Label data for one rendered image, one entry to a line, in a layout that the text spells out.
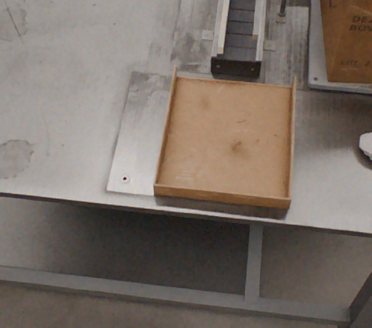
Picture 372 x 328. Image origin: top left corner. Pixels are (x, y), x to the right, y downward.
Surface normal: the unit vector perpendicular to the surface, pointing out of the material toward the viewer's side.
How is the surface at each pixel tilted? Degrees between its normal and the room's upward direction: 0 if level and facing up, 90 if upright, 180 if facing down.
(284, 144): 0
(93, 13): 0
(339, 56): 90
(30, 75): 0
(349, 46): 90
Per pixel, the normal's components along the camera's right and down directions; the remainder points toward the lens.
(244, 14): 0.00, -0.56
